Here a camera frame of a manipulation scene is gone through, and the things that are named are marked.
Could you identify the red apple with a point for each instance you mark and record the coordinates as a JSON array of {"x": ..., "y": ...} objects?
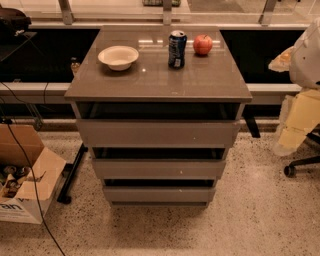
[{"x": 202, "y": 44}]

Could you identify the black bag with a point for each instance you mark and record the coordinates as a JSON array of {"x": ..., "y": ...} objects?
[{"x": 13, "y": 22}]

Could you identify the grey drawer cabinet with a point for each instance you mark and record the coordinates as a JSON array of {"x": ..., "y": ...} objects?
[{"x": 206, "y": 89}]

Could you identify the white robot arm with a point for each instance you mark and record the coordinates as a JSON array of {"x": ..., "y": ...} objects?
[{"x": 304, "y": 69}]

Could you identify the black table leg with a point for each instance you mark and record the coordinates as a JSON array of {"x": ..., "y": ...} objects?
[{"x": 69, "y": 173}]

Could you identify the grey middle drawer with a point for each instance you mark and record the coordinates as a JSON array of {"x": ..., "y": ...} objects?
[{"x": 158, "y": 169}]

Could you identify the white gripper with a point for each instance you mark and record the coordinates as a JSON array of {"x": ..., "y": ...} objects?
[{"x": 306, "y": 63}]

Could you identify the grey top drawer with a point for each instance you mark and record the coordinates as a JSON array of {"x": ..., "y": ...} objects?
[{"x": 152, "y": 134}]

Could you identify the black office chair base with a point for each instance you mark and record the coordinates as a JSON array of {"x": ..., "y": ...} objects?
[{"x": 290, "y": 170}]

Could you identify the white bowl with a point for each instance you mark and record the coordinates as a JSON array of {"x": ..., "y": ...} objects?
[{"x": 118, "y": 58}]

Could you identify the blue soda can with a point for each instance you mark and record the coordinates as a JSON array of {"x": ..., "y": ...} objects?
[{"x": 177, "y": 44}]

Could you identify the open cardboard box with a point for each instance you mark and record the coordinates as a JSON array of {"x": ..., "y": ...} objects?
[{"x": 30, "y": 173}]

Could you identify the grey bottom drawer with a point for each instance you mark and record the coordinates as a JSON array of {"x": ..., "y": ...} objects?
[{"x": 155, "y": 195}]

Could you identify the grey drawer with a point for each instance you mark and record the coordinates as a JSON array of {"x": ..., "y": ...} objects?
[
  {"x": 155, "y": 195},
  {"x": 152, "y": 134},
  {"x": 158, "y": 169}
]

